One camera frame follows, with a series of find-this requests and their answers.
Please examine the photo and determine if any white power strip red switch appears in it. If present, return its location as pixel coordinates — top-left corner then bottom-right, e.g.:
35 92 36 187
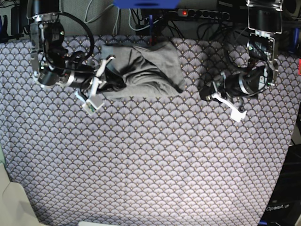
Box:
176 8 230 21

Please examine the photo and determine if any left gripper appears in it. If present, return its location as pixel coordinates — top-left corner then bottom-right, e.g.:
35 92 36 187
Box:
198 77 239 103

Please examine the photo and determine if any red black table clamp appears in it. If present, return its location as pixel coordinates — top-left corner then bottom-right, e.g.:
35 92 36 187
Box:
149 15 156 46

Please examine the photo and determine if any red clamp at right edge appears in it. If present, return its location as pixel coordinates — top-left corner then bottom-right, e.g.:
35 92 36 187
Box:
298 59 301 76

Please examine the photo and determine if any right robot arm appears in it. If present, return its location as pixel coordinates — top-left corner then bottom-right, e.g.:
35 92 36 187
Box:
26 0 126 100

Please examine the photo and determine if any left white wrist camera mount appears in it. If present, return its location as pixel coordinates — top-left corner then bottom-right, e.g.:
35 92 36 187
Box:
204 72 247 122

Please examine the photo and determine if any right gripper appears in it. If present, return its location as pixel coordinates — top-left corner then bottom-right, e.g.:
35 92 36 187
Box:
79 63 127 94

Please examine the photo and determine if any grey T-shirt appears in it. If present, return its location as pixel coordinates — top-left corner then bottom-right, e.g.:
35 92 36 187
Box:
101 41 185 98

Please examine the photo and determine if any fan-patterned table cloth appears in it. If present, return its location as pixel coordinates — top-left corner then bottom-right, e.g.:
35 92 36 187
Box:
0 38 301 226

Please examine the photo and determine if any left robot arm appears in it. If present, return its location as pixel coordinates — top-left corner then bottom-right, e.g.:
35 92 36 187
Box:
199 0 283 102

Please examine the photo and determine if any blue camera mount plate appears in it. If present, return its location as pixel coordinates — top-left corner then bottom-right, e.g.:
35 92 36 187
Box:
113 0 179 9

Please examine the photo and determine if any grey teal cable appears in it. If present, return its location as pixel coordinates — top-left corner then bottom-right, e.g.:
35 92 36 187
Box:
83 0 151 36

